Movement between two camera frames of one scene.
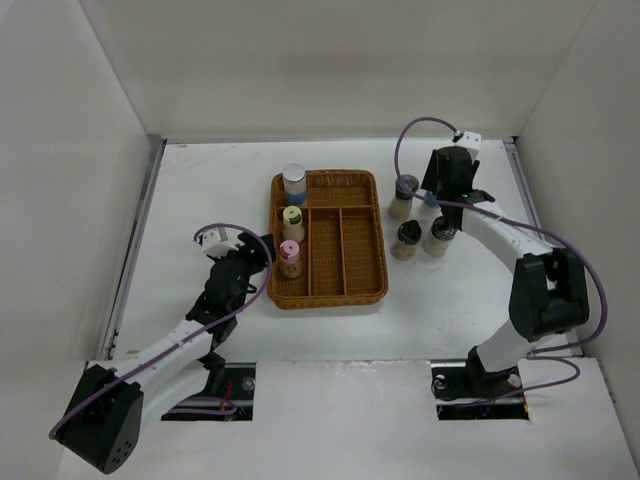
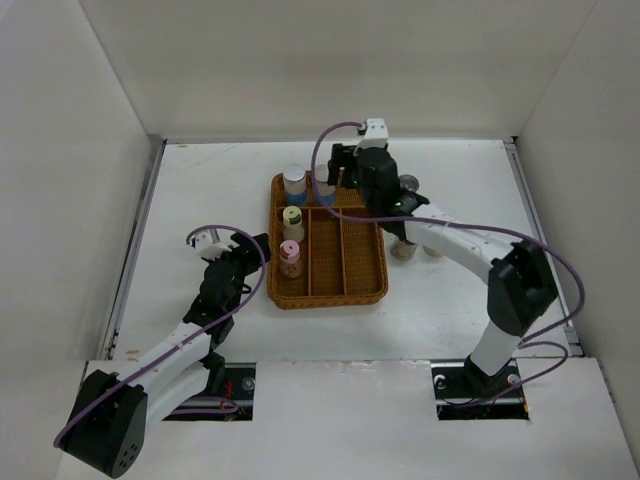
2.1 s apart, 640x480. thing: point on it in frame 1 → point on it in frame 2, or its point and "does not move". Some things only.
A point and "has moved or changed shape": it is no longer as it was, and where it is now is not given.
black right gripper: [431, 178] → [343, 156]
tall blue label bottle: [425, 211] has moved or changed shape
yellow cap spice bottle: [292, 228] does not move
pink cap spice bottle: [290, 265] does not move
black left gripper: [253, 251] does not move
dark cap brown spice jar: [408, 236] does not move
